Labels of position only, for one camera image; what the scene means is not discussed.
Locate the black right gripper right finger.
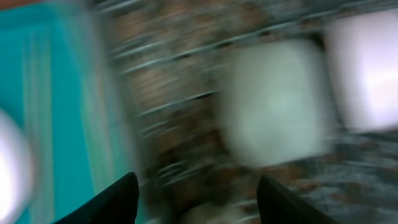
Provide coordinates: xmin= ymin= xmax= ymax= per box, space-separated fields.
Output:
xmin=257 ymin=175 xmax=338 ymax=224

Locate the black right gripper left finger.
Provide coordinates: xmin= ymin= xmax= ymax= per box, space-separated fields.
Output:
xmin=55 ymin=172 xmax=139 ymax=224

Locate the grey bowl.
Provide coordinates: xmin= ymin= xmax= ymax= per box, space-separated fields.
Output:
xmin=217 ymin=39 xmax=336 ymax=168

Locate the white round plate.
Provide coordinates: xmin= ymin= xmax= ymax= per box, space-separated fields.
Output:
xmin=1 ymin=111 xmax=34 ymax=224

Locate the pink bowl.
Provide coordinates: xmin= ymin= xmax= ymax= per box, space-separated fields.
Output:
xmin=325 ymin=9 xmax=397 ymax=133

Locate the grey dishwasher rack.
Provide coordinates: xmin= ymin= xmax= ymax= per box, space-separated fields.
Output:
xmin=92 ymin=1 xmax=397 ymax=223

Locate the teal plastic tray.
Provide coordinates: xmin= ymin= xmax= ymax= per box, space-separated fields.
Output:
xmin=1 ymin=1 xmax=140 ymax=223

